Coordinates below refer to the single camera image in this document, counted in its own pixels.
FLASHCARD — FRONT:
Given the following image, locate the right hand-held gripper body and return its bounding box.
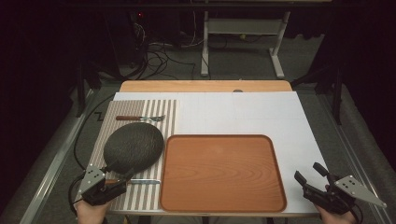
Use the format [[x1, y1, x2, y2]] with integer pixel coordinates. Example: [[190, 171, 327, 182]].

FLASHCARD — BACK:
[[303, 175, 388, 216]]

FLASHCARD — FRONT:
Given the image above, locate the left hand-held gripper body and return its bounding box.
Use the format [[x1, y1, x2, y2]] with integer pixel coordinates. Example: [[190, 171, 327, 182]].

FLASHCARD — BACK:
[[78, 163, 125, 207]]

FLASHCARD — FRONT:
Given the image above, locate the dark round textured plate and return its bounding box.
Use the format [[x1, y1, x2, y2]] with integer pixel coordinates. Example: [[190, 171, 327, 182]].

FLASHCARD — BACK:
[[103, 121, 165, 175]]

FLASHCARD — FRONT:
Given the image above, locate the wooden-handled fork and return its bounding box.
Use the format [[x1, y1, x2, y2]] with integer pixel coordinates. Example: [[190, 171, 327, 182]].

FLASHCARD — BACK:
[[115, 115, 166, 122]]

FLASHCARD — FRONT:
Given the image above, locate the brown wooden tray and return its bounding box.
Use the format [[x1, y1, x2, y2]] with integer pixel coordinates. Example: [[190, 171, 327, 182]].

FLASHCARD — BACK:
[[159, 133, 288, 214]]

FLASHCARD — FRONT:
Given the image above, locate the person's left hand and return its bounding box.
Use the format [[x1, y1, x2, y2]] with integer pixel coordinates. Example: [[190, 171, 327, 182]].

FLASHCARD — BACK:
[[76, 199, 110, 224]]

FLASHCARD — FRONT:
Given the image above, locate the person's right hand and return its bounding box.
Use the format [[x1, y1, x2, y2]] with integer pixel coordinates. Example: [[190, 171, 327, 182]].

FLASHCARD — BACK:
[[316, 204, 358, 224]]

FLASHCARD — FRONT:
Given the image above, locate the striped beige placemat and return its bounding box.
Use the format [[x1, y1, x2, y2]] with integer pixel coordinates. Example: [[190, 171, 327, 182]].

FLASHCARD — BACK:
[[74, 99, 177, 212]]

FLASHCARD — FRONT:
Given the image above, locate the black metal stand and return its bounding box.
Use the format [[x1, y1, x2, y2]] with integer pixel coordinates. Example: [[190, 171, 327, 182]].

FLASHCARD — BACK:
[[74, 62, 102, 118], [290, 62, 345, 125]]

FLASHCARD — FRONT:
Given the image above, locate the white table cover board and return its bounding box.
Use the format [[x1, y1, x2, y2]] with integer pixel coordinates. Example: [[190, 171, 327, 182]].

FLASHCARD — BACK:
[[106, 91, 329, 216]]

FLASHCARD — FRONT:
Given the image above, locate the black equipment with red light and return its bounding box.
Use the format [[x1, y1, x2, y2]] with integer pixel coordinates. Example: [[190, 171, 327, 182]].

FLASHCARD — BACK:
[[124, 10, 148, 68]]

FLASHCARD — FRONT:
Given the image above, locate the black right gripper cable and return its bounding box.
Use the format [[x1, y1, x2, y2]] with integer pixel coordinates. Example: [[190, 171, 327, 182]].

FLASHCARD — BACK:
[[349, 202, 364, 224]]

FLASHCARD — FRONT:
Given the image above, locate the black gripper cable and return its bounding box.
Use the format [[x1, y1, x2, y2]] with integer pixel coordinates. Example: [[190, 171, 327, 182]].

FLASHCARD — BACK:
[[349, 202, 364, 224], [68, 93, 116, 216]]

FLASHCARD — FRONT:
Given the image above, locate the aluminium floor rail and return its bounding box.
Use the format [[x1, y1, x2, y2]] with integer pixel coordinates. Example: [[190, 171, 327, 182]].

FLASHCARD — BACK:
[[320, 92, 394, 224], [18, 88, 94, 224]]

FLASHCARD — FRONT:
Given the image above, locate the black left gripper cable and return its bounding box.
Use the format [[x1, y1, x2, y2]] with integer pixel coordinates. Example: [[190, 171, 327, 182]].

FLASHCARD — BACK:
[[68, 93, 116, 216]]

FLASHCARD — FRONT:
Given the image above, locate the tangle of floor cables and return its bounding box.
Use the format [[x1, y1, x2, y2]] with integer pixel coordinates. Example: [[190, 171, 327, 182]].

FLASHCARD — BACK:
[[130, 21, 200, 80]]

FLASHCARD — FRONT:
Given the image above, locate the white metal desk frame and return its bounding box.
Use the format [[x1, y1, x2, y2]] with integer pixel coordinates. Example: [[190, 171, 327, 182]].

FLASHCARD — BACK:
[[200, 10, 291, 79]]

